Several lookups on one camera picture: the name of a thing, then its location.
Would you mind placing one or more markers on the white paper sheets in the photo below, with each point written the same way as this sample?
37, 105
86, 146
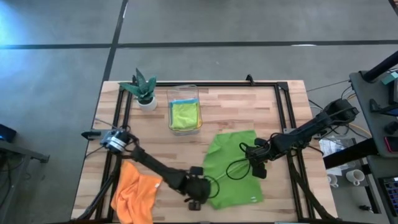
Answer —
334, 146

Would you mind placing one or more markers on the blue microfiber towel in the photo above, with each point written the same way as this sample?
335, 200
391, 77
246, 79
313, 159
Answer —
183, 100

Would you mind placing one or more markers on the black desk support beam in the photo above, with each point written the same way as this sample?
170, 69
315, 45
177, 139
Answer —
348, 154

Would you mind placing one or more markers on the black device with blue light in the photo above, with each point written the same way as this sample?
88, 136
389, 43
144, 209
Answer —
6, 133

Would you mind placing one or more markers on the white mug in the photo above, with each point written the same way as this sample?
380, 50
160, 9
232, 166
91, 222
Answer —
332, 180
354, 176

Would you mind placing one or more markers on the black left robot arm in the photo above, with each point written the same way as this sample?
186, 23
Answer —
155, 165

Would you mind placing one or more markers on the small teal box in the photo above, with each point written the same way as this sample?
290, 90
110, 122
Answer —
391, 77

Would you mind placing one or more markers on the black table edge bracket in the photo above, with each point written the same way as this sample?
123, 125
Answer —
90, 134

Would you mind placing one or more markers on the black desk gadget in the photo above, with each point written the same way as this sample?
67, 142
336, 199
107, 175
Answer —
377, 107
391, 127

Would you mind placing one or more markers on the clear plastic bin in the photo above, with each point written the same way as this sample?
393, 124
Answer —
183, 91

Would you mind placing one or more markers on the black slanted pole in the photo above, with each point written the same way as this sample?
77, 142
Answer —
381, 67

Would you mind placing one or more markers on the yellow microfiber towel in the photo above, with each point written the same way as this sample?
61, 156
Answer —
200, 123

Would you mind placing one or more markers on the red-edged smartphone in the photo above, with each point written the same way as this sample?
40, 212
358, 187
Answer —
391, 144

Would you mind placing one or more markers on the bright green microfiber towel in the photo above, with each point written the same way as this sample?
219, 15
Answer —
233, 189

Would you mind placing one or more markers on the pale lime microfiber towel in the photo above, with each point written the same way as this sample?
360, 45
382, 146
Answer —
185, 116

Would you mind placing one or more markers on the orange microfiber towel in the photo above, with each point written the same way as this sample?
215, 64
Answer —
133, 193

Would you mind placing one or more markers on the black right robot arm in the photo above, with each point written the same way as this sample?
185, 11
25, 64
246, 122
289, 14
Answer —
311, 127

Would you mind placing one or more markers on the grey side desk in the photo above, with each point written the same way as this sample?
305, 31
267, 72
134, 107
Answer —
363, 109

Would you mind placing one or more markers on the backlit keyboard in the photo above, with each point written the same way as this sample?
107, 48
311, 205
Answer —
391, 193

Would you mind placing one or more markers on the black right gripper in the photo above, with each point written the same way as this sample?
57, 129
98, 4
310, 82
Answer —
259, 154

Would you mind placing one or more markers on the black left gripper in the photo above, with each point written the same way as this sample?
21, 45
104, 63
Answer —
197, 188

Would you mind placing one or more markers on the black aluminium table frame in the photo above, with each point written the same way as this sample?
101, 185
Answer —
217, 84

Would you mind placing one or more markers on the snake plant in white pot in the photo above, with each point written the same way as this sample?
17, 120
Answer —
143, 90

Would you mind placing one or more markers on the black frame clamp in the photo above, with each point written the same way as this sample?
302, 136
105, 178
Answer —
249, 79

